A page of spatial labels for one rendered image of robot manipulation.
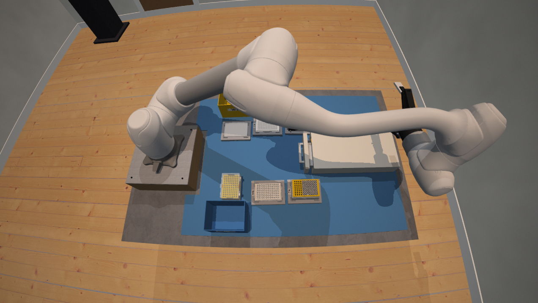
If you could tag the blue bench mat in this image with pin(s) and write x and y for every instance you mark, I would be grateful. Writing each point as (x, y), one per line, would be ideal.
(352, 203)

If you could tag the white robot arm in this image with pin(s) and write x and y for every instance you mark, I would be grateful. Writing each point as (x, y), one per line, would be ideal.
(256, 83)

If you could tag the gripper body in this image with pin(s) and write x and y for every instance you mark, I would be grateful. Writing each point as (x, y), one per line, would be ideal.
(404, 133)

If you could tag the yellow bin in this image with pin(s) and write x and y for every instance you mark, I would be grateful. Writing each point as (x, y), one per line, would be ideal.
(228, 110)

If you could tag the blue bin with label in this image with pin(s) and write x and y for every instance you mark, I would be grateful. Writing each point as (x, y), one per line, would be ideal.
(226, 216)

